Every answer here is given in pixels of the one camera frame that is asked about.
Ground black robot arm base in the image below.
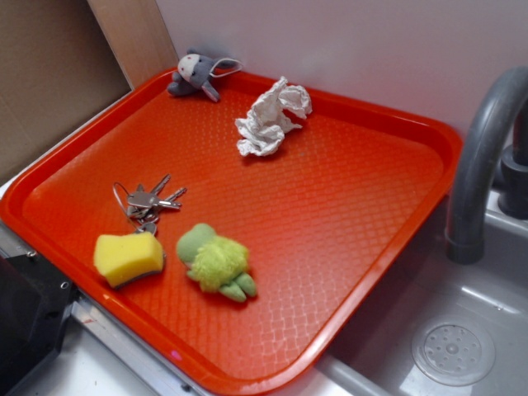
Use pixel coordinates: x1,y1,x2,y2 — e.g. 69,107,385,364
1,252,76,395

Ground green plush animal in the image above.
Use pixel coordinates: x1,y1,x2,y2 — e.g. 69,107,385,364
176,223,257,303

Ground orange plastic tray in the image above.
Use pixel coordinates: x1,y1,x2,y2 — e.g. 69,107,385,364
1,72,461,395

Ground crumpled white paper towel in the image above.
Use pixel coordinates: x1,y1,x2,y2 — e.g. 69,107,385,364
234,77,313,157

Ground silver key bunch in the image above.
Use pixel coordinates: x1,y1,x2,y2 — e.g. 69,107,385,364
112,174,187,236

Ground grey plush donkey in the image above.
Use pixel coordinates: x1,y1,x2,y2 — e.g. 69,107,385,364
167,48,243,102

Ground yellow sponge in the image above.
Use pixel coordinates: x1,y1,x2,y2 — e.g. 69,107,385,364
93,232,164,289

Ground grey toy faucet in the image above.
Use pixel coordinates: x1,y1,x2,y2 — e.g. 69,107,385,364
445,66,527,264

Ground light wooden board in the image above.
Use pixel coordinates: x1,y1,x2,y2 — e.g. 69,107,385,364
87,0,178,89

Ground grey toy sink basin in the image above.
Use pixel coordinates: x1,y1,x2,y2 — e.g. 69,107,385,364
317,193,528,396

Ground brown cardboard panel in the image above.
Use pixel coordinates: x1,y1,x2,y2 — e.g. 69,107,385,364
1,1,130,182

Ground sink drain strainer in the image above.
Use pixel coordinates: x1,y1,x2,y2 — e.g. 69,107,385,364
411,315,496,387

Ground dark grey faucet handle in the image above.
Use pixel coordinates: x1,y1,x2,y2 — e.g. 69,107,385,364
498,102,527,220

